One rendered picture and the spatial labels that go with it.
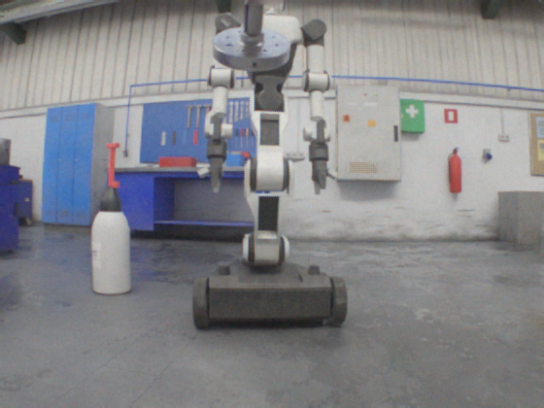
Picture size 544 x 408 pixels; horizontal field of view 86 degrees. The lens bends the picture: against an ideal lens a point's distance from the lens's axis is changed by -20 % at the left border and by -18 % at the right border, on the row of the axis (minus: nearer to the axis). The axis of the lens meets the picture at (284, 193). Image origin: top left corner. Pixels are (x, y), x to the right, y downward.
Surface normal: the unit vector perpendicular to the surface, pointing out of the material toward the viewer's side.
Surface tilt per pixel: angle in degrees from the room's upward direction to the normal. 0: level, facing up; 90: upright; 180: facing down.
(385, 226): 90
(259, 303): 90
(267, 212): 120
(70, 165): 90
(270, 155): 66
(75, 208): 90
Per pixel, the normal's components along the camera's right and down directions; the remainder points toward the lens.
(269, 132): 0.12, -0.19
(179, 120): -0.09, -0.02
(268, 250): 0.11, 0.26
